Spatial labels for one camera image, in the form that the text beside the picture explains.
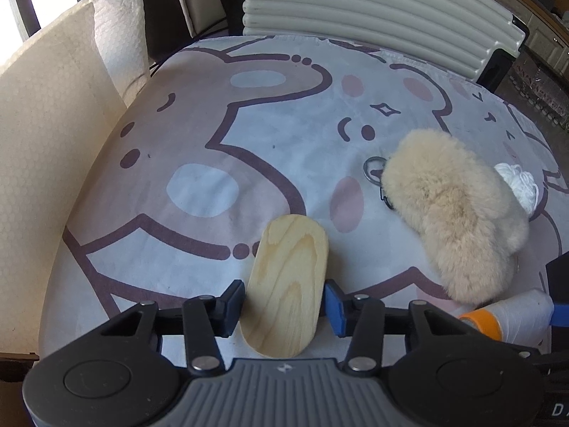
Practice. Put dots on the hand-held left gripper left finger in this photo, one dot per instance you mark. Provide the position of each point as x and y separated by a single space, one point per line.
231 307

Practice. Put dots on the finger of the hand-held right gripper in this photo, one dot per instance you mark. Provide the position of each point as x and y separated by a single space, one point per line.
560 313

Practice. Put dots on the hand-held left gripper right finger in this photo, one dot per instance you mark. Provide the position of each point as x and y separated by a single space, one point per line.
334 313

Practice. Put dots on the white bag roll orange cap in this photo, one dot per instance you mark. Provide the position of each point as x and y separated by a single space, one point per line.
520 316

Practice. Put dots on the oval wooden block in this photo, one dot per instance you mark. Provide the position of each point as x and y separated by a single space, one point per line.
284 284

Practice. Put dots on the white yarn pompom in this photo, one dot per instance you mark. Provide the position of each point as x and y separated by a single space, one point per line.
520 182

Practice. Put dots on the bear printed blanket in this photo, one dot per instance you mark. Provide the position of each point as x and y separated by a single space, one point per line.
200 120

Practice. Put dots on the shrink-wrapped bottle pack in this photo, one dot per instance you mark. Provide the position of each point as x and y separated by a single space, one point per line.
542 89

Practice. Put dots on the white paper towel sheet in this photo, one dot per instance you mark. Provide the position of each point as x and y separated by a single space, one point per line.
44 142

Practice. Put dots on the cream kitchen cabinets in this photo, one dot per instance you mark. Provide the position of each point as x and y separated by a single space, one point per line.
546 40

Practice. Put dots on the white bubble wrap sheet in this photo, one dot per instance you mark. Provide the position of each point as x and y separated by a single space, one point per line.
120 31

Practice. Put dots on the cream ribbed suitcase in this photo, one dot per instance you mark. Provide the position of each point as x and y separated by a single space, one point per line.
355 9

